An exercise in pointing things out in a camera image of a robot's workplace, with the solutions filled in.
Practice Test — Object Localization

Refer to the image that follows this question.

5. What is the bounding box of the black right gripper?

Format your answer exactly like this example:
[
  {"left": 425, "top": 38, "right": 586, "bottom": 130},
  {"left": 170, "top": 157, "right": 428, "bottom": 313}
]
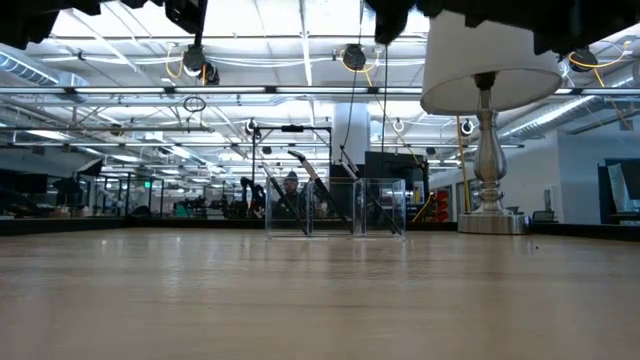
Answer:
[{"left": 364, "top": 0, "right": 417, "bottom": 46}]

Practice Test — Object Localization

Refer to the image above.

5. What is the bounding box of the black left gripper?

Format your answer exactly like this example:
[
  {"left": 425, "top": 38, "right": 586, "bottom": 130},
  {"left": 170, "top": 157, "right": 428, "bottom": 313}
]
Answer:
[{"left": 164, "top": 0, "right": 209, "bottom": 35}]

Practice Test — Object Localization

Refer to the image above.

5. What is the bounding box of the black makeup brush silver ferrule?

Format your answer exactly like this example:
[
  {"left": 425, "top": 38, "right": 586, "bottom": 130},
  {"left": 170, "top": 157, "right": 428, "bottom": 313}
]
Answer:
[
  {"left": 261, "top": 162, "right": 310, "bottom": 236},
  {"left": 339, "top": 145, "right": 404, "bottom": 236}
]

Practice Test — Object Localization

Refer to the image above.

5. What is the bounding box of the black fluffy-head makeup brush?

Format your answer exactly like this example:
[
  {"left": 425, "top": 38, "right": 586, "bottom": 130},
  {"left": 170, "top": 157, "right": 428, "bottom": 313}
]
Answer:
[{"left": 287, "top": 149, "right": 355, "bottom": 235}]

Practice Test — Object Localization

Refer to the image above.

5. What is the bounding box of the clear acrylic brush organizer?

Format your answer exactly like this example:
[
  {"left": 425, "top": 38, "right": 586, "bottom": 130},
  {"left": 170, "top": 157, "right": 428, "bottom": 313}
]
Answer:
[{"left": 263, "top": 177, "right": 407, "bottom": 239}]

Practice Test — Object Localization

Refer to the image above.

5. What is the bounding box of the white shade silver table lamp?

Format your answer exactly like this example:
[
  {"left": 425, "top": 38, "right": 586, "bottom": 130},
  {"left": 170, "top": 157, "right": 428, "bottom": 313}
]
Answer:
[{"left": 419, "top": 9, "right": 564, "bottom": 236}]

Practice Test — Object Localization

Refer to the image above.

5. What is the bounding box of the large black monitor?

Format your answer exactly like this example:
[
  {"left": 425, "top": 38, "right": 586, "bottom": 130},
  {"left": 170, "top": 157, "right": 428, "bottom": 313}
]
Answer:
[{"left": 364, "top": 151, "right": 426, "bottom": 221}]

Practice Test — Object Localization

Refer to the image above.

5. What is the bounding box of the person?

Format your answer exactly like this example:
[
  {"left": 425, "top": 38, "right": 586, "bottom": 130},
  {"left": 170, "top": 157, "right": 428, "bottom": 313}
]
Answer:
[{"left": 280, "top": 169, "right": 303, "bottom": 219}]

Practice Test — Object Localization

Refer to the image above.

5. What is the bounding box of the stack of red bins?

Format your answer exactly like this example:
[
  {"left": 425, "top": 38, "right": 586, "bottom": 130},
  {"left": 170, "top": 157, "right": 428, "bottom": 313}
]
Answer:
[{"left": 434, "top": 189, "right": 451, "bottom": 222}]

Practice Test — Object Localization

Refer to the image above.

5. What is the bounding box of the crinkled silver sheet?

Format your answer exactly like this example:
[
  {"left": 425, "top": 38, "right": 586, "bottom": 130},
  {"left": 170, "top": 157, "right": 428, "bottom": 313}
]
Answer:
[{"left": 597, "top": 158, "right": 640, "bottom": 225}]

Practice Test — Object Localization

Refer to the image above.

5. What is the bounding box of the black ceiling cable reel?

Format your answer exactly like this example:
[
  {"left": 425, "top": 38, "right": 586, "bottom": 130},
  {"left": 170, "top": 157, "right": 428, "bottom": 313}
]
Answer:
[
  {"left": 342, "top": 43, "right": 369, "bottom": 72},
  {"left": 569, "top": 44, "right": 626, "bottom": 74},
  {"left": 182, "top": 43, "right": 221, "bottom": 86}
]

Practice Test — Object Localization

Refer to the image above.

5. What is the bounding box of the black hanging cable loop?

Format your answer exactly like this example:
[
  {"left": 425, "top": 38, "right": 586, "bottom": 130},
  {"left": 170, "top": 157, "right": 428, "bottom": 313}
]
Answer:
[{"left": 182, "top": 95, "right": 207, "bottom": 114}]

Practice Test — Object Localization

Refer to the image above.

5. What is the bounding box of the black distant gantry frame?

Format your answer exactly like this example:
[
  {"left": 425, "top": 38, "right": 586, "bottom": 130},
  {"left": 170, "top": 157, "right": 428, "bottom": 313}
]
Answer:
[{"left": 249, "top": 124, "right": 334, "bottom": 221}]

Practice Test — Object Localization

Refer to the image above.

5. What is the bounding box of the yellow hanging cable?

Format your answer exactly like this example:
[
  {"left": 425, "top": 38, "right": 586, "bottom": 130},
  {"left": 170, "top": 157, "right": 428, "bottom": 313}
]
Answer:
[{"left": 457, "top": 115, "right": 472, "bottom": 215}]

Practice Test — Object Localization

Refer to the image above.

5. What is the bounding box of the black aluminium table frame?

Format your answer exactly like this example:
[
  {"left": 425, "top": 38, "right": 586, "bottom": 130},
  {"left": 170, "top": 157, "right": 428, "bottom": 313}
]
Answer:
[{"left": 0, "top": 215, "right": 640, "bottom": 244}]

